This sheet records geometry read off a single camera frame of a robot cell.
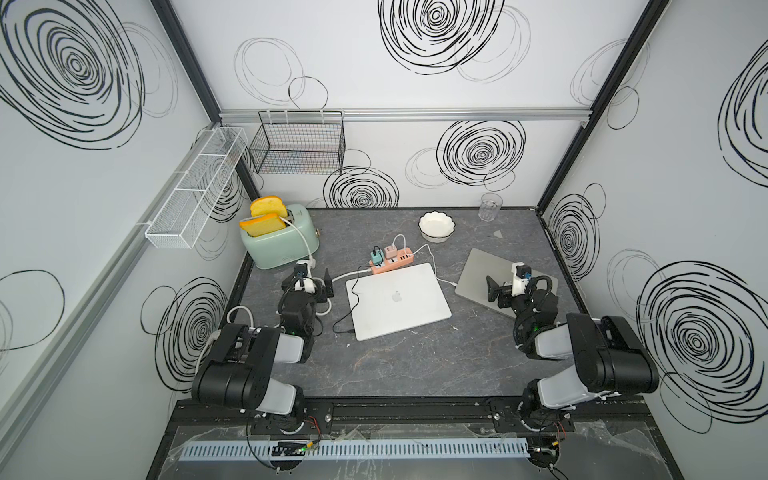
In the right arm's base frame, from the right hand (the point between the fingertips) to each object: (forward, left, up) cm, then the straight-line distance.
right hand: (506, 275), depth 90 cm
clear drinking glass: (+36, -3, -5) cm, 36 cm away
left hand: (-2, +60, +3) cm, 60 cm away
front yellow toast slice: (+8, +74, +12) cm, 75 cm away
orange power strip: (+11, +31, -6) cm, 33 cm away
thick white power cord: (-12, +78, -8) cm, 79 cm away
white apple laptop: (-5, +33, -8) cm, 35 cm away
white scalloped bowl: (+28, +18, -9) cm, 34 cm away
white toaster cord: (+8, +62, -5) cm, 63 cm away
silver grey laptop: (+5, +7, -14) cm, 17 cm away
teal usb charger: (+7, +40, -1) cm, 40 cm away
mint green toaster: (+7, +70, +3) cm, 70 cm away
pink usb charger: (+10, +36, -2) cm, 37 cm away
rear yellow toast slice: (+16, +74, +13) cm, 77 cm away
